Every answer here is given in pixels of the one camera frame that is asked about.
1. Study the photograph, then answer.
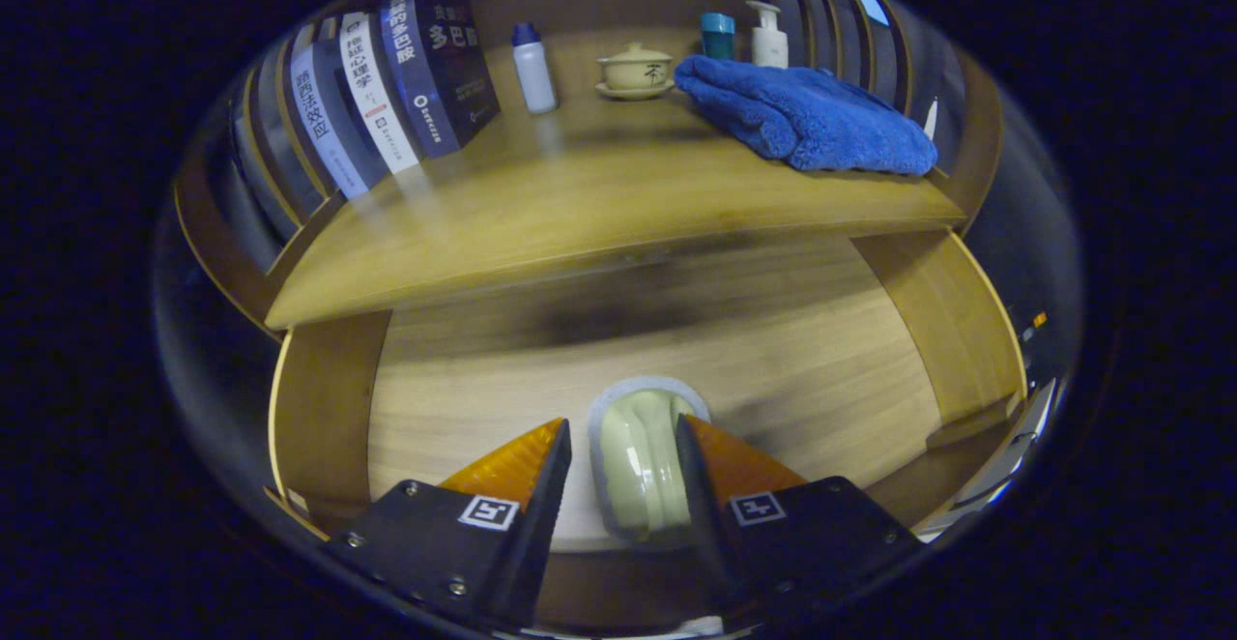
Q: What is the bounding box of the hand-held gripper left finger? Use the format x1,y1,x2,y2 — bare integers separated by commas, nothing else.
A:
322,416,574,631

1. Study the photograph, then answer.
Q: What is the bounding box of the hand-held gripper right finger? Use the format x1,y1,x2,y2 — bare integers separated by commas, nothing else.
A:
675,414,926,629

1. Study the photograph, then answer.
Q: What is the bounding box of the pale green scrubbing brush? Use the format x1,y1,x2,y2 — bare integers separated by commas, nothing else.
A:
588,375,711,546

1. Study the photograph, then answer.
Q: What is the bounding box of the wooden drawer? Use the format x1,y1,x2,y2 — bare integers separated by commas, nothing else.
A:
266,229,1027,636

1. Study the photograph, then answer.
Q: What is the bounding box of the wooden countertop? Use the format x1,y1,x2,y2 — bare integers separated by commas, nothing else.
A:
266,26,967,332

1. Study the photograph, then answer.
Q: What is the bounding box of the blue towel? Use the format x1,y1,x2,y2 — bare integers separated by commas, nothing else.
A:
674,54,939,176

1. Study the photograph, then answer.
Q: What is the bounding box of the black backdrop cloth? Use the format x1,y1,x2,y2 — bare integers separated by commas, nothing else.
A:
150,0,1083,525

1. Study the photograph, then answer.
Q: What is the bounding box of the white bottle with blue cap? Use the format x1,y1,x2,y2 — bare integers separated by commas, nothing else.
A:
510,22,560,116

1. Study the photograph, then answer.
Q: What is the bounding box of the light blue book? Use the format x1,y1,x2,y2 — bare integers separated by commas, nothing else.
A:
288,39,373,201

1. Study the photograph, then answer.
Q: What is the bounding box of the white book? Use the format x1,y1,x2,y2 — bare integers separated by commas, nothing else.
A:
338,10,423,175

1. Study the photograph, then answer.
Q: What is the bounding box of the beige lidded teacup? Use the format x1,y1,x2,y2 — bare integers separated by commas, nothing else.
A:
594,42,676,102

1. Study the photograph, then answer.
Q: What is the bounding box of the dark blue book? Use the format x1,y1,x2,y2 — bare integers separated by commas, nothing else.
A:
379,0,502,160

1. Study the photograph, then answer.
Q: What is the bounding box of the white pump bottle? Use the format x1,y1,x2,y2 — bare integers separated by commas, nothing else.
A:
744,0,790,70

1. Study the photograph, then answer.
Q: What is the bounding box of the teal bottle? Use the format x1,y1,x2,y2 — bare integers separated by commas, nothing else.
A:
700,12,737,62

